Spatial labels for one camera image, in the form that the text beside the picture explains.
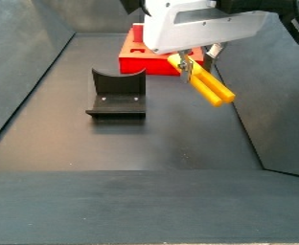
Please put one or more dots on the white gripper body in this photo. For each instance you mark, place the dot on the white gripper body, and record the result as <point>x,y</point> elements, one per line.
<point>182,24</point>

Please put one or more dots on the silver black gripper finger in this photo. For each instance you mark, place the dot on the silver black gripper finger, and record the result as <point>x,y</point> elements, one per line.
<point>212,55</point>

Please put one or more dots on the black curved fixture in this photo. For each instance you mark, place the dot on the black curved fixture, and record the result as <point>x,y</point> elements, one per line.
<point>121,94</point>

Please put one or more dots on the red foam shape board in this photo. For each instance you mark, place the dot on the red foam shape board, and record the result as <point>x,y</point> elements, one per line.
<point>137,57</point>

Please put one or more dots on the yellow two-prong object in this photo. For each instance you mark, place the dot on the yellow two-prong object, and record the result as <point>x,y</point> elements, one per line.
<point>209,86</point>

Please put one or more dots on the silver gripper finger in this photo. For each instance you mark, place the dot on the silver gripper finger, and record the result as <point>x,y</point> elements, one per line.
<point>186,65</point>

